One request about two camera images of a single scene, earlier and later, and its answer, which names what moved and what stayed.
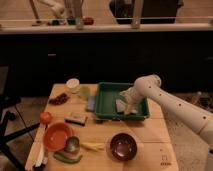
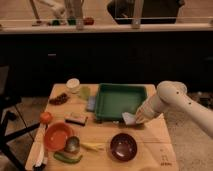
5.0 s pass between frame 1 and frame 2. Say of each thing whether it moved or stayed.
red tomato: stayed
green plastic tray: stayed
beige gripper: moved
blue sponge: stayed
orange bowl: stayed
